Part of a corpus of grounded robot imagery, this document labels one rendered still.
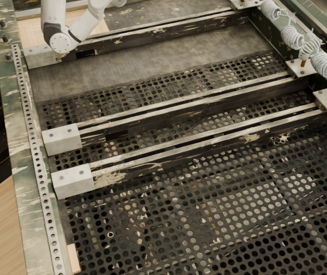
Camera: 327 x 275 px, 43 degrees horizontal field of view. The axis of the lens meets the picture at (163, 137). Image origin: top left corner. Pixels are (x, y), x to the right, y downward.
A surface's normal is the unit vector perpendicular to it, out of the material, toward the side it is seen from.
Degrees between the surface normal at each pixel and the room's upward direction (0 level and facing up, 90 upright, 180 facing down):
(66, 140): 90
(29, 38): 57
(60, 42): 90
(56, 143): 90
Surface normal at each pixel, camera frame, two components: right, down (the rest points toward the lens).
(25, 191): 0.00, -0.66
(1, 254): -0.51, -0.43
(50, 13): 0.15, 0.51
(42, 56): 0.34, 0.70
